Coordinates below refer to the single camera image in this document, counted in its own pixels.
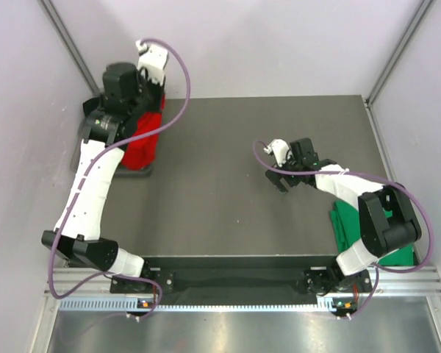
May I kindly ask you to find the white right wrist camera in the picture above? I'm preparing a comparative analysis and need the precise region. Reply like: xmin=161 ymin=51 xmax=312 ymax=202
xmin=263 ymin=139 xmax=290 ymax=167

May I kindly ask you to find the slotted grey cable duct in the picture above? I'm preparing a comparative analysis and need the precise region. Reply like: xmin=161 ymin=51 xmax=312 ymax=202
xmin=59 ymin=296 xmax=356 ymax=313

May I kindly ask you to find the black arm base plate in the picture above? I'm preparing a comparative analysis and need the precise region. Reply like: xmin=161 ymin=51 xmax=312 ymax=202
xmin=110 ymin=255 xmax=374 ymax=296

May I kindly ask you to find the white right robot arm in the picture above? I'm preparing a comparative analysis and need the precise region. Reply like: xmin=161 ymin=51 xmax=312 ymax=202
xmin=263 ymin=138 xmax=422 ymax=291

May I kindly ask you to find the left aluminium corner post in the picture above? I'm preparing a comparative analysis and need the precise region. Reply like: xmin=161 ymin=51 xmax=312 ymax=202
xmin=37 ymin=0 xmax=99 ymax=95

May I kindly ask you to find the black t shirt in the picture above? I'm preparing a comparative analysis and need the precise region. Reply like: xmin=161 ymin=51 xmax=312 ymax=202
xmin=82 ymin=97 xmax=102 ymax=118

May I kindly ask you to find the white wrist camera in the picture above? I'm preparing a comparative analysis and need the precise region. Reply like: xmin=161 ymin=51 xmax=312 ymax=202
xmin=135 ymin=40 xmax=168 ymax=86
xmin=263 ymin=139 xmax=290 ymax=167

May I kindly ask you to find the red t shirt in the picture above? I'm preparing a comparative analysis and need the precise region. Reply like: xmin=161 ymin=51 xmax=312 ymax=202
xmin=121 ymin=96 xmax=165 ymax=171

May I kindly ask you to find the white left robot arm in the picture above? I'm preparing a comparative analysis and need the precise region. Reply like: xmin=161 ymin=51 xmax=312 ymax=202
xmin=41 ymin=63 xmax=165 ymax=292

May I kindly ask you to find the aluminium frame rail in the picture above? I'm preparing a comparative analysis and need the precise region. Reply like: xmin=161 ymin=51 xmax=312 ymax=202
xmin=54 ymin=266 xmax=441 ymax=297

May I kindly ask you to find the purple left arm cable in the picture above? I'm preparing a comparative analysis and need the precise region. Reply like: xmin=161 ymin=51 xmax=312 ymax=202
xmin=47 ymin=37 xmax=191 ymax=299

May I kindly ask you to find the grey plastic bin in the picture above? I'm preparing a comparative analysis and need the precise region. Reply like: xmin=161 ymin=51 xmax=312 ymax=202
xmin=70 ymin=120 xmax=152 ymax=177

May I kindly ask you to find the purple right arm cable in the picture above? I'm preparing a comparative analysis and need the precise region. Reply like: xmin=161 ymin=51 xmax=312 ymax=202
xmin=252 ymin=139 xmax=436 ymax=320

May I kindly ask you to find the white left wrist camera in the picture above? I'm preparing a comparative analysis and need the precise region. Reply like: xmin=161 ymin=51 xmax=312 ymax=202
xmin=135 ymin=40 xmax=168 ymax=86

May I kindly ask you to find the green folded t shirt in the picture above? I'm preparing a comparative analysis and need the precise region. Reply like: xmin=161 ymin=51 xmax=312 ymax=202
xmin=330 ymin=200 xmax=415 ymax=267

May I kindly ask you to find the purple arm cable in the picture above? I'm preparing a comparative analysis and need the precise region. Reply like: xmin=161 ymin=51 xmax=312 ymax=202
xmin=252 ymin=139 xmax=436 ymax=320
xmin=47 ymin=37 xmax=191 ymax=299

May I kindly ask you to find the aluminium corner post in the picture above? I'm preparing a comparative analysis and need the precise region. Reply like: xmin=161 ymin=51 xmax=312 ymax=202
xmin=37 ymin=0 xmax=99 ymax=95
xmin=365 ymin=0 xmax=436 ymax=110

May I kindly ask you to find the right aluminium corner post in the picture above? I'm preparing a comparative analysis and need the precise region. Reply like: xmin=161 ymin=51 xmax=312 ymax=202
xmin=365 ymin=0 xmax=436 ymax=110

